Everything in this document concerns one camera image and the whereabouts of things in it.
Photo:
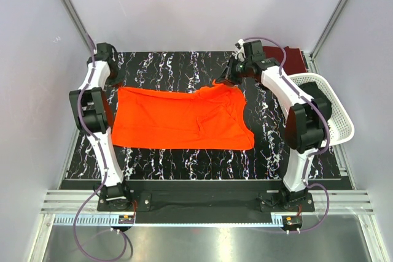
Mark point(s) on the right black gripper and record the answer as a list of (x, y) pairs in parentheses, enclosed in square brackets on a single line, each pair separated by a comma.
[(227, 74)]

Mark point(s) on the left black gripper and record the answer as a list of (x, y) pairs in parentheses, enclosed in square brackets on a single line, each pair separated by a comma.
[(116, 82)]

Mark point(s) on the orange t shirt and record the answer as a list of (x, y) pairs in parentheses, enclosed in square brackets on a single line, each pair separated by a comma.
[(211, 118)]

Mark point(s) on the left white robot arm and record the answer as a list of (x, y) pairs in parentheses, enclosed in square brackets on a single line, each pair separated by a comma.
[(94, 118)]

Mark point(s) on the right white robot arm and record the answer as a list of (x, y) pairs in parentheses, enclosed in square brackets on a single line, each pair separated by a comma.
[(307, 132)]

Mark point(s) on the folded maroon t shirt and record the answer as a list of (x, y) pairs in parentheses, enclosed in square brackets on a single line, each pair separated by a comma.
[(294, 59)]

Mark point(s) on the black t shirt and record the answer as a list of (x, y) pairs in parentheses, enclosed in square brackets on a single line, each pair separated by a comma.
[(322, 96)]

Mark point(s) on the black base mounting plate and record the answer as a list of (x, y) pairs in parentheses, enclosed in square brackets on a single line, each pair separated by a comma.
[(266, 195)]

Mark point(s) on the white plastic laundry basket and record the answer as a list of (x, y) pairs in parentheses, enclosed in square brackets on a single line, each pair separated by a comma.
[(340, 125)]

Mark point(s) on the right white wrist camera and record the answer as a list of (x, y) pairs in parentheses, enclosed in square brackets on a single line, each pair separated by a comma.
[(240, 54)]

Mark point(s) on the left aluminium frame post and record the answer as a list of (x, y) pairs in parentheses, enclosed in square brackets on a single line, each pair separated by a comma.
[(79, 26)]

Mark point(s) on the aluminium frame post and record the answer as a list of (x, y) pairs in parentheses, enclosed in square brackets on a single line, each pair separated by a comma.
[(338, 10), (79, 26)]

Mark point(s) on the aluminium front rail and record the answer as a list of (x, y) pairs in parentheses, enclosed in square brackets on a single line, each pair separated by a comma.
[(339, 202)]

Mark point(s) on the white slotted cable duct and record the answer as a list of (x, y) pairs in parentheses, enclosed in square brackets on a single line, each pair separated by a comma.
[(122, 220)]

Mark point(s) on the right aluminium frame post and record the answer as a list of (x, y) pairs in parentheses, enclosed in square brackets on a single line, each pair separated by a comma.
[(338, 10)]

